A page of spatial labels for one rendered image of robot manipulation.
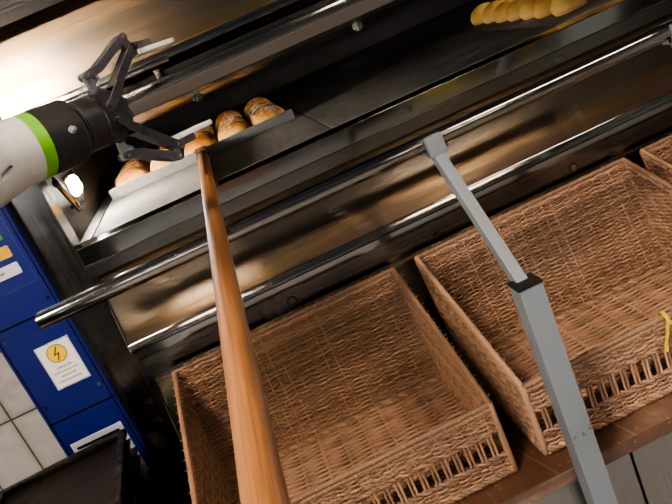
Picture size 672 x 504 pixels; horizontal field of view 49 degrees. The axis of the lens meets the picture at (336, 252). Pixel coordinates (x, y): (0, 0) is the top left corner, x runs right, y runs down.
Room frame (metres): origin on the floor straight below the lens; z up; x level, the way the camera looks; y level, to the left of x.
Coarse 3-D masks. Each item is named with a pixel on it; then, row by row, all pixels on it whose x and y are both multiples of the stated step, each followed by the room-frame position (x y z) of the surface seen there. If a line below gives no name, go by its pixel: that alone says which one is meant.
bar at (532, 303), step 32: (576, 64) 1.25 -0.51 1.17; (608, 64) 1.24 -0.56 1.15; (512, 96) 1.23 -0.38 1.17; (544, 96) 1.23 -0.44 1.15; (448, 128) 1.22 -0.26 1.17; (384, 160) 1.20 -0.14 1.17; (448, 160) 1.19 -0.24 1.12; (320, 192) 1.19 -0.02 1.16; (256, 224) 1.18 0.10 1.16; (480, 224) 1.09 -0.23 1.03; (160, 256) 1.18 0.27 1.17; (192, 256) 1.18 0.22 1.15; (512, 256) 1.04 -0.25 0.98; (96, 288) 1.17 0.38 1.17; (128, 288) 1.17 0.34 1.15; (512, 288) 1.00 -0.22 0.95; (544, 288) 0.99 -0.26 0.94; (544, 320) 0.99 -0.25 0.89; (544, 352) 0.98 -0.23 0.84; (544, 384) 1.02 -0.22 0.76; (576, 384) 0.99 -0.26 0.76; (576, 416) 0.99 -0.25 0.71; (576, 448) 0.98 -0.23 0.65; (608, 480) 0.99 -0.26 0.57
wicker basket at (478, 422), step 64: (320, 320) 1.51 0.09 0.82; (384, 320) 1.51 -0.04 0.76; (192, 384) 1.49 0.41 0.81; (320, 384) 1.48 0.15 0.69; (384, 384) 1.47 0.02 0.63; (448, 384) 1.41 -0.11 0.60; (192, 448) 1.31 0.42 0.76; (320, 448) 1.40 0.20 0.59; (384, 448) 1.30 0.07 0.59; (448, 448) 1.07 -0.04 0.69
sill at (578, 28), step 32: (640, 0) 1.64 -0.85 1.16; (544, 32) 1.67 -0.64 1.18; (576, 32) 1.62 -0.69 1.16; (480, 64) 1.62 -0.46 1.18; (512, 64) 1.61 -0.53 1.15; (416, 96) 1.59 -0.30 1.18; (448, 96) 1.60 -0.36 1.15; (352, 128) 1.58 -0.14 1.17; (384, 128) 1.58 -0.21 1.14; (288, 160) 1.57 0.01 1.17; (192, 192) 1.60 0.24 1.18; (224, 192) 1.55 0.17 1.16; (128, 224) 1.56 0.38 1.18; (160, 224) 1.54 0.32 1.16; (96, 256) 1.53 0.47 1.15
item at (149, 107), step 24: (384, 0) 1.44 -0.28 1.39; (408, 0) 1.55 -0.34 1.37; (312, 24) 1.43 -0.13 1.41; (336, 24) 1.43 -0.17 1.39; (264, 48) 1.42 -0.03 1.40; (288, 48) 1.43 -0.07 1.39; (216, 72) 1.41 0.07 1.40; (240, 72) 1.47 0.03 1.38; (168, 96) 1.41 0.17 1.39; (192, 96) 1.51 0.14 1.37; (144, 120) 1.55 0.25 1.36
